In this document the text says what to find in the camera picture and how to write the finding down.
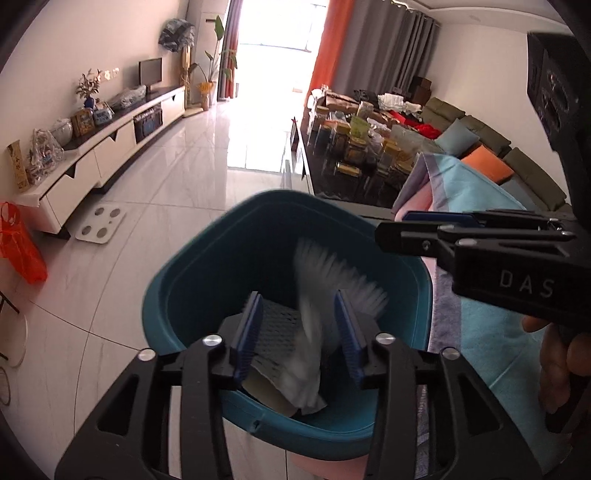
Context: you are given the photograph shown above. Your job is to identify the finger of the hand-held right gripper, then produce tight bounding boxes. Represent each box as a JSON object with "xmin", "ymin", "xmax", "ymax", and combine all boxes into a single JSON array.
[
  {"xmin": 375, "ymin": 222, "xmax": 578, "ymax": 266},
  {"xmin": 403, "ymin": 209, "xmax": 575, "ymax": 232}
]

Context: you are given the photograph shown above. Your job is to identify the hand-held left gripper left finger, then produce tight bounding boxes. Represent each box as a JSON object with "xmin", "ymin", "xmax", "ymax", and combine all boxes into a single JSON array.
[{"xmin": 54, "ymin": 291, "xmax": 264, "ymax": 480}]

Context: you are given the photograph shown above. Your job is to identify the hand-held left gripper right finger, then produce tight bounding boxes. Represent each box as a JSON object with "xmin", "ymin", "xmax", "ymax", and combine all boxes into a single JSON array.
[{"xmin": 333, "ymin": 290, "xmax": 541, "ymax": 480}]

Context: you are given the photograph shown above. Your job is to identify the square white foam net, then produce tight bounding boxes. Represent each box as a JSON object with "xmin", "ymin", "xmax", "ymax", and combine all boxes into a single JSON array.
[{"xmin": 249, "ymin": 302, "xmax": 303, "ymax": 384}]

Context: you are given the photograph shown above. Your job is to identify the teal plastic bin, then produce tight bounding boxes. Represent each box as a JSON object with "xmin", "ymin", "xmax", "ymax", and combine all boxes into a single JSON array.
[{"xmin": 142, "ymin": 188, "xmax": 435, "ymax": 462}]

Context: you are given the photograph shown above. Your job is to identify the person's right hand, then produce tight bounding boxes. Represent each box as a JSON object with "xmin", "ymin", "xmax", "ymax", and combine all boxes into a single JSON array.
[{"xmin": 524, "ymin": 316, "xmax": 591, "ymax": 415}]

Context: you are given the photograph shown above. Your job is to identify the teal grey printed blanket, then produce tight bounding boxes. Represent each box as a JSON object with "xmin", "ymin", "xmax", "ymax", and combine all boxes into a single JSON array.
[{"xmin": 392, "ymin": 152, "xmax": 591, "ymax": 480}]

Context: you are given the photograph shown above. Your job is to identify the orange pillow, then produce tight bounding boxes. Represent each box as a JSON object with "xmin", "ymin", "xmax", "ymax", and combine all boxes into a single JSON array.
[{"xmin": 461, "ymin": 144, "xmax": 515, "ymax": 184}]

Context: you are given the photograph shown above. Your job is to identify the blue pillow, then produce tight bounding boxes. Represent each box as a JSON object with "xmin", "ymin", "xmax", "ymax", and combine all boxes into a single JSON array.
[{"xmin": 436, "ymin": 117, "xmax": 481, "ymax": 155}]

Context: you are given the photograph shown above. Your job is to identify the black coffee table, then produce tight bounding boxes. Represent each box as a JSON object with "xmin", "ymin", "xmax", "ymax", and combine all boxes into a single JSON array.
[{"xmin": 295, "ymin": 115, "xmax": 404, "ymax": 221}]

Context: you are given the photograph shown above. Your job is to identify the red cloth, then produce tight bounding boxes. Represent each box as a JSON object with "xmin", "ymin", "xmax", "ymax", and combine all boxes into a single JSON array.
[{"xmin": 388, "ymin": 111, "xmax": 441, "ymax": 139}]

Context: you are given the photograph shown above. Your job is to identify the green brown sofa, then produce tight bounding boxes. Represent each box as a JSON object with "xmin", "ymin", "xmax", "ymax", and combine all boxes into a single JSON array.
[{"xmin": 402, "ymin": 95, "xmax": 573, "ymax": 213}]

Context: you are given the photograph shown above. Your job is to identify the group of jars and tins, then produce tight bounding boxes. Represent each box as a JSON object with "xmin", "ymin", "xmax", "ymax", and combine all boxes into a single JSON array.
[{"xmin": 307, "ymin": 85, "xmax": 416, "ymax": 178}]

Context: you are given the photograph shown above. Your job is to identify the white clothes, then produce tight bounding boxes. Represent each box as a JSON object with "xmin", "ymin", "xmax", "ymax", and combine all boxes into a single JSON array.
[{"xmin": 376, "ymin": 92, "xmax": 423, "ymax": 114}]

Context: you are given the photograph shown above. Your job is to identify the brown box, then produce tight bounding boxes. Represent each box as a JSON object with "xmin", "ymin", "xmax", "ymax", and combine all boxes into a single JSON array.
[{"xmin": 411, "ymin": 76, "xmax": 432, "ymax": 104}]

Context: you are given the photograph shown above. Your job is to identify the white bathroom scale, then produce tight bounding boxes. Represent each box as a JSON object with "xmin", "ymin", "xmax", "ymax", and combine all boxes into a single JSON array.
[{"xmin": 75, "ymin": 206, "xmax": 127, "ymax": 243}]

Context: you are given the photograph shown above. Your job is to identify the orange curtain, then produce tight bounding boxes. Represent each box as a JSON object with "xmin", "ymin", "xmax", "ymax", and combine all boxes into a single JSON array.
[{"xmin": 305, "ymin": 0, "xmax": 356, "ymax": 100}]

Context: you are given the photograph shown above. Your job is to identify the white black TV cabinet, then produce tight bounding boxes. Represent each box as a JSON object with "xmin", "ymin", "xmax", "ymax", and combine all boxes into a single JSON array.
[{"xmin": 16, "ymin": 84, "xmax": 190, "ymax": 241}]

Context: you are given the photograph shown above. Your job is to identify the orange plastic bag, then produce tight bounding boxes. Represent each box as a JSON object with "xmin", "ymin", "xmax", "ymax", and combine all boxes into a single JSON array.
[{"xmin": 0, "ymin": 201, "xmax": 49, "ymax": 284}]

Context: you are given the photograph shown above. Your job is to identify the tall leafy potted plant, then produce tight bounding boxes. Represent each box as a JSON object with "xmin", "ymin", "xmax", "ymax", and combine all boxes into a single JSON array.
[{"xmin": 187, "ymin": 14, "xmax": 238, "ymax": 112}]

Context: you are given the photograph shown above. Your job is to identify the grey and red curtain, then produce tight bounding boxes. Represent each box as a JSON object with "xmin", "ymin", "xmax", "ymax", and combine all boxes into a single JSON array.
[{"xmin": 217, "ymin": 0, "xmax": 245, "ymax": 100}]

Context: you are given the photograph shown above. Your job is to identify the clear plastic bag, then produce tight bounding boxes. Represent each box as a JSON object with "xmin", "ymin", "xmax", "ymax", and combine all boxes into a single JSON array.
[{"xmin": 111, "ymin": 88, "xmax": 148, "ymax": 112}]

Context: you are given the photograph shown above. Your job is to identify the wrapped glass ornament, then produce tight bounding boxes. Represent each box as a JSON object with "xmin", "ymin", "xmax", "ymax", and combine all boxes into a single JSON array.
[{"xmin": 28, "ymin": 129, "xmax": 65, "ymax": 178}]

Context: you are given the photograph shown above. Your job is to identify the white ceramic jar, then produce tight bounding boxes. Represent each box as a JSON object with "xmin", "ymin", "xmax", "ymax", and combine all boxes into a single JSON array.
[{"xmin": 50, "ymin": 119, "xmax": 75, "ymax": 147}]

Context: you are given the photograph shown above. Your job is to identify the black monitor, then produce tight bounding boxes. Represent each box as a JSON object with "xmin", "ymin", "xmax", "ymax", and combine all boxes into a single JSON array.
[{"xmin": 139, "ymin": 57, "xmax": 164, "ymax": 94}]

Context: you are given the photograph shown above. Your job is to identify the tall wooden box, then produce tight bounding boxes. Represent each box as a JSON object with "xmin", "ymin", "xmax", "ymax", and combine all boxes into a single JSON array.
[{"xmin": 7, "ymin": 140, "xmax": 30, "ymax": 192}]

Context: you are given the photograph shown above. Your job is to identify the blue vase with branches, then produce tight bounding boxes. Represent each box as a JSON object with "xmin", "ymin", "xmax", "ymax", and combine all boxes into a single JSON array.
[{"xmin": 76, "ymin": 69, "xmax": 103, "ymax": 112}]

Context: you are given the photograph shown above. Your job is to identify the covered standing fan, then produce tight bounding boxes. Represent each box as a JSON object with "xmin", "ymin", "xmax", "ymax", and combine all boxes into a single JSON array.
[{"xmin": 158, "ymin": 17, "xmax": 195, "ymax": 86}]

